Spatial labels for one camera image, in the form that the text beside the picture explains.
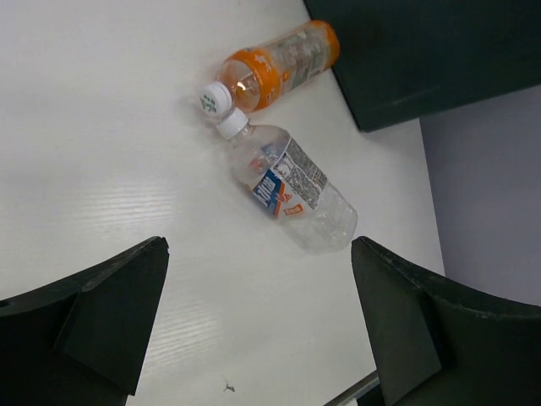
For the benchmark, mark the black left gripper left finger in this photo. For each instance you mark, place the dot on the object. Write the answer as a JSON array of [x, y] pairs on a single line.
[[82, 340]]

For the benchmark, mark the dark green plastic bin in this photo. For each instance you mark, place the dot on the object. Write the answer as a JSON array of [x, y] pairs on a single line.
[[405, 59]]

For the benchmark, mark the orange label bottle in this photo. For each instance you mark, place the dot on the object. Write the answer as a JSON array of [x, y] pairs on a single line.
[[253, 78]]

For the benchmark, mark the Pocari Sweat labelled bottle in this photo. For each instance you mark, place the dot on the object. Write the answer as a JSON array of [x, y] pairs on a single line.
[[271, 165]]

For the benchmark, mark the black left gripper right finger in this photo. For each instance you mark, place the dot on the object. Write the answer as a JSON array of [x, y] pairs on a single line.
[[439, 342]]

